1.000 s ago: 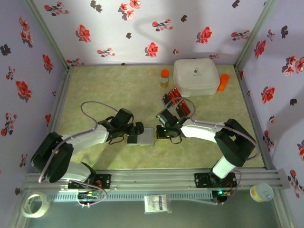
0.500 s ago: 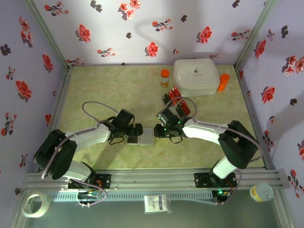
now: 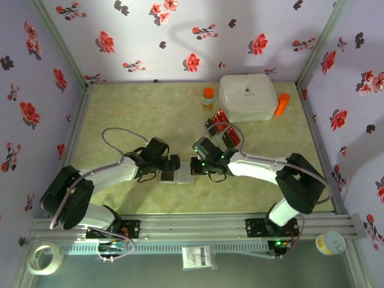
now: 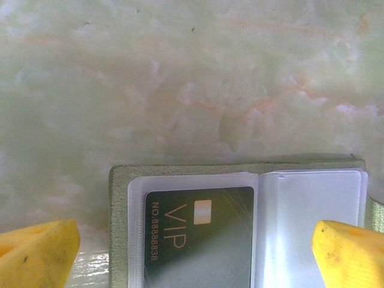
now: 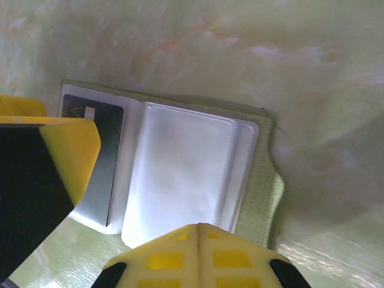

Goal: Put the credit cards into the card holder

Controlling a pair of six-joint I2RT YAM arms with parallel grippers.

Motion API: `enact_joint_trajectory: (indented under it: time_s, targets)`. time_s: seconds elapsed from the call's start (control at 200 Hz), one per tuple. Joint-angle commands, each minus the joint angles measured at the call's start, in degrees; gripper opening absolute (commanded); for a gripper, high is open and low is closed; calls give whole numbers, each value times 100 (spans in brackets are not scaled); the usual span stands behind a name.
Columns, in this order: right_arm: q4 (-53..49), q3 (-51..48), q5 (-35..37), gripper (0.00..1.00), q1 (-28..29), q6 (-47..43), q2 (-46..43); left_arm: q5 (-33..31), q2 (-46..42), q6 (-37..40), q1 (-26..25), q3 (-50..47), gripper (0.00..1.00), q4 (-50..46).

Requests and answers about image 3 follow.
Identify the orange capped pill bottle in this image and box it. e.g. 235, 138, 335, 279
202, 87, 214, 111

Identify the white square storage box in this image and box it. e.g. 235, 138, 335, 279
218, 73, 279, 123

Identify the orange cylinder container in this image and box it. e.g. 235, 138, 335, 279
274, 92, 291, 116

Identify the yellow white round container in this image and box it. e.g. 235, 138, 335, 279
314, 230, 346, 256

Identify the clear tape roll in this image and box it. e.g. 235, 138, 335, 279
26, 242, 65, 276

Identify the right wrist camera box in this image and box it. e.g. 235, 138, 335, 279
191, 137, 220, 160

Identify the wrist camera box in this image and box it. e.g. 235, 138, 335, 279
191, 137, 220, 160
145, 137, 170, 158

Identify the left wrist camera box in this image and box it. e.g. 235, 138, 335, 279
145, 137, 170, 158

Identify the right arm lilac cable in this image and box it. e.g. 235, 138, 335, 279
205, 121, 332, 259

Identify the arm lilac cable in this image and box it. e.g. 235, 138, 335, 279
205, 121, 332, 259
49, 128, 151, 262

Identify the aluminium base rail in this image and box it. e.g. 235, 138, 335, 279
29, 212, 367, 241

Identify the left arm lilac cable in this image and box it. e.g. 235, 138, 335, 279
49, 128, 151, 262

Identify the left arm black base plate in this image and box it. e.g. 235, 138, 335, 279
86, 220, 141, 240

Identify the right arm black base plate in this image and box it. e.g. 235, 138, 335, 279
245, 218, 300, 238

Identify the white slotted cable duct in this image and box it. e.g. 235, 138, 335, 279
62, 241, 269, 256

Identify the aluminium side rail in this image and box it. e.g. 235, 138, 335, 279
296, 83, 350, 214
46, 83, 94, 217

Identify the aluminium frame post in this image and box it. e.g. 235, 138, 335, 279
296, 0, 352, 87
29, 0, 94, 91

